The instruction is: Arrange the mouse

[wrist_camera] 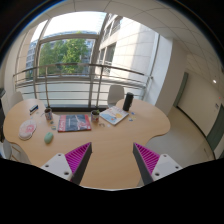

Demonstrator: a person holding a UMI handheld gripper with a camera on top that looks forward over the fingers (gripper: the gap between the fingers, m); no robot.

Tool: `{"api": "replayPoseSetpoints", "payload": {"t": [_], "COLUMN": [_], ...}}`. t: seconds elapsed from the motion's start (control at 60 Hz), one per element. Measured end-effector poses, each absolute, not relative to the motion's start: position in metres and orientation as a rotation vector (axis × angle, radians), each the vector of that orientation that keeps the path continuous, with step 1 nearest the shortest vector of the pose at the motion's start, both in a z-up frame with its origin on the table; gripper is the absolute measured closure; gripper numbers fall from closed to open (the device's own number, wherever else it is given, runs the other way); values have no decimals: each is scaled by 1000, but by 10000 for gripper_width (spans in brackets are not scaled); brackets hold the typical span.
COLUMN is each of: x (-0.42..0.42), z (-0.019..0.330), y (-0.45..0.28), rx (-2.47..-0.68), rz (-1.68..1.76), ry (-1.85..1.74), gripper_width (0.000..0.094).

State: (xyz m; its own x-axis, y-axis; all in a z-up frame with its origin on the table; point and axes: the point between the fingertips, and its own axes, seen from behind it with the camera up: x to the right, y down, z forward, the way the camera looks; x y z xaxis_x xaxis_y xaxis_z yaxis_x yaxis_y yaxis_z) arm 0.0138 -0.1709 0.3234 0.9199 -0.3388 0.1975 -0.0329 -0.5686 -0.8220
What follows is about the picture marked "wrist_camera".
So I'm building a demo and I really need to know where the small dark box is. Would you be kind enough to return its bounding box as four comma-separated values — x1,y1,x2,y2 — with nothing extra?
29,105,39,113

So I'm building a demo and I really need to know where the patterned mug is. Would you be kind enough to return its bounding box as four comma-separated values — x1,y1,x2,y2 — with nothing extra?
44,108,53,121

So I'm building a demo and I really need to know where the wooden table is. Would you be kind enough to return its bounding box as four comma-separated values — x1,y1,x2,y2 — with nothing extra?
3,99,170,189

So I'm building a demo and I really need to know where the white mug with plant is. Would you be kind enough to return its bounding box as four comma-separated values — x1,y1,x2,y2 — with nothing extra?
91,110,100,122

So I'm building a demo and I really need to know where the mint green computer mouse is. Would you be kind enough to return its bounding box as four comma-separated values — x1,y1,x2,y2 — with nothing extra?
44,132,53,144

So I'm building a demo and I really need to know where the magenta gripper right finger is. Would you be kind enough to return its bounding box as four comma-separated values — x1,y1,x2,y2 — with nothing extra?
133,143,182,185

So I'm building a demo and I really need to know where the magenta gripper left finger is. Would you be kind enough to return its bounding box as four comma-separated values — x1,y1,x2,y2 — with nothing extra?
42,143,92,185

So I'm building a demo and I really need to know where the green door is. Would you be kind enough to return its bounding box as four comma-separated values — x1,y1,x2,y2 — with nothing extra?
173,72,189,107

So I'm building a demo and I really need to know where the red dark magazine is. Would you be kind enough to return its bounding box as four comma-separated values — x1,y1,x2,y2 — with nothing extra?
58,114,91,132

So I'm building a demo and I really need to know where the white chair at left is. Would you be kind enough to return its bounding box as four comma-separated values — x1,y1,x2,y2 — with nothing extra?
9,91,23,108

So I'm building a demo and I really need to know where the white chair behind table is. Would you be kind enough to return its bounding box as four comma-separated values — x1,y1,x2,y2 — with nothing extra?
107,85,124,107

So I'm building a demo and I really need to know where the light blue illustrated book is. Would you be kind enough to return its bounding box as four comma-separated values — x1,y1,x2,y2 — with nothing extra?
100,106,129,125

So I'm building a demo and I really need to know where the metal balcony railing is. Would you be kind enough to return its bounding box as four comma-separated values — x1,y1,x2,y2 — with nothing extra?
13,63,152,108

